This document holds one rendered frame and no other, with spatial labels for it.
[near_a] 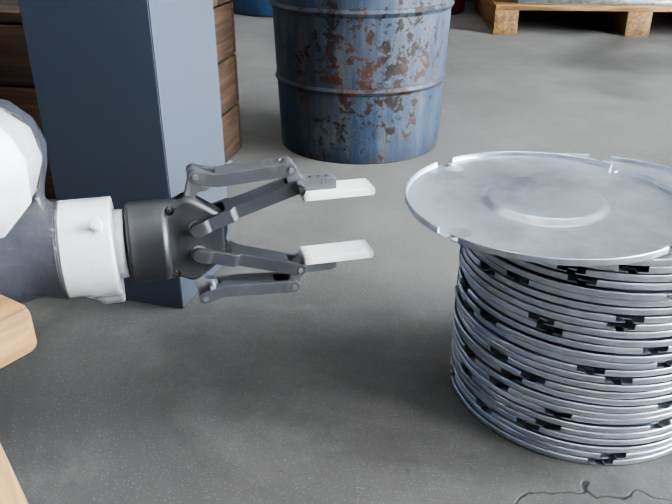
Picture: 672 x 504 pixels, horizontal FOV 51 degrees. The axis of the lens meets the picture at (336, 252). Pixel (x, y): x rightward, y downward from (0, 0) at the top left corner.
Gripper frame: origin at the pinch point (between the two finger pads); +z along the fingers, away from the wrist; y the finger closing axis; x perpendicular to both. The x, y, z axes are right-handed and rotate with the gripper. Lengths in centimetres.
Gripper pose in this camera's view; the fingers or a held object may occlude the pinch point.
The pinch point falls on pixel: (340, 220)
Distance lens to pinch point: 69.3
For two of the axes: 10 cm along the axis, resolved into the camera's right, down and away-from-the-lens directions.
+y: 0.0, -9.0, -4.3
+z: 9.7, -1.1, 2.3
